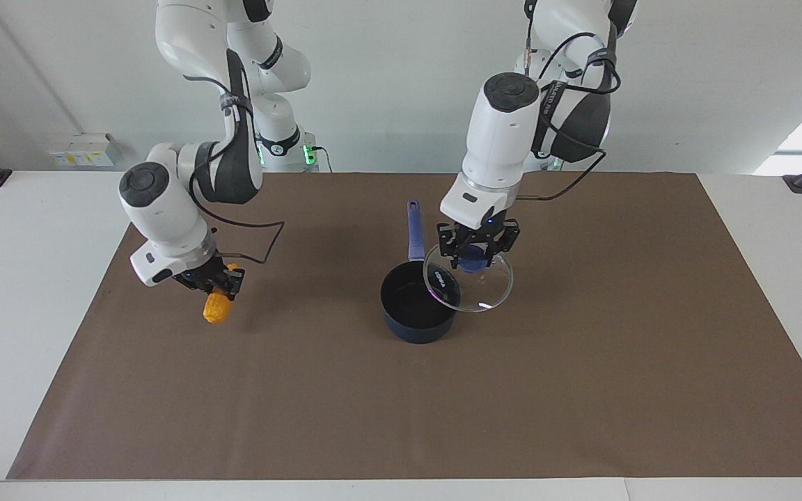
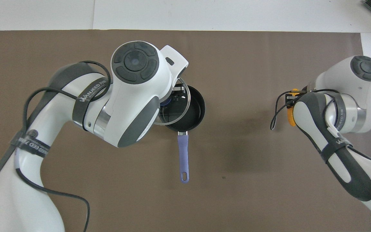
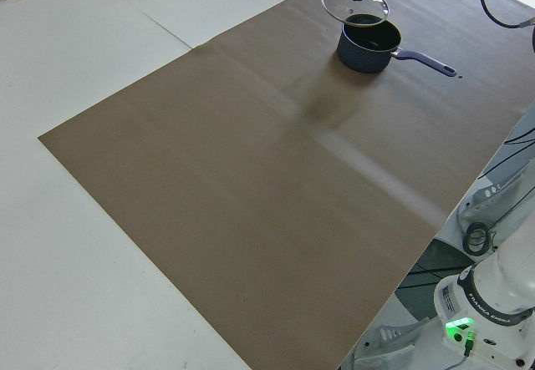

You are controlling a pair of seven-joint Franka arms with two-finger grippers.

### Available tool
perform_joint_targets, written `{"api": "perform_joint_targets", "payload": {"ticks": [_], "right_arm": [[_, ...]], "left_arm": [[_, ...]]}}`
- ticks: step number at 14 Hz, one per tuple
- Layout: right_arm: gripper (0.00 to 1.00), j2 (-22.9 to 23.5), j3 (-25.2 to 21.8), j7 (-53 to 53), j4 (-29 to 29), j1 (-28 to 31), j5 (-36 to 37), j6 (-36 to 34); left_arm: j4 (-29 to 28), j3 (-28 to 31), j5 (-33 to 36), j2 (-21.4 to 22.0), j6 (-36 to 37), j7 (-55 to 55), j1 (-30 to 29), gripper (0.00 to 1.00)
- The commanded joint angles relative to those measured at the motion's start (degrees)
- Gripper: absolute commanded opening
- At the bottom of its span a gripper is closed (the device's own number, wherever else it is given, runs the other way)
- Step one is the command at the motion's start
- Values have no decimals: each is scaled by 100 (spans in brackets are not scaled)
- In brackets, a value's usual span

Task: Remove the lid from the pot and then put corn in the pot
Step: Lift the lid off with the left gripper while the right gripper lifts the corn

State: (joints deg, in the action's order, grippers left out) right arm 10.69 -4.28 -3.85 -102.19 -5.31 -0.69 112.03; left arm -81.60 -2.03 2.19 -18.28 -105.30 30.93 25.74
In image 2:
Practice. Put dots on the yellow corn cob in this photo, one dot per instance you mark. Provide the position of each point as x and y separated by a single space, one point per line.
290 117

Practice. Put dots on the glass lid with blue knob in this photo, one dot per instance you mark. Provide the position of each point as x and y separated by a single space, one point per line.
175 111

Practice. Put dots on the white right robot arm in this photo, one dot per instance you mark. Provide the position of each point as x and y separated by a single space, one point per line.
362 96

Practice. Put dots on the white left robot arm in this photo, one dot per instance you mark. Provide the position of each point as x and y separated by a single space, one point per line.
134 96

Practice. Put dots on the brown table mat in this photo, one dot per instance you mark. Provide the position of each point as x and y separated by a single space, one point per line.
237 80

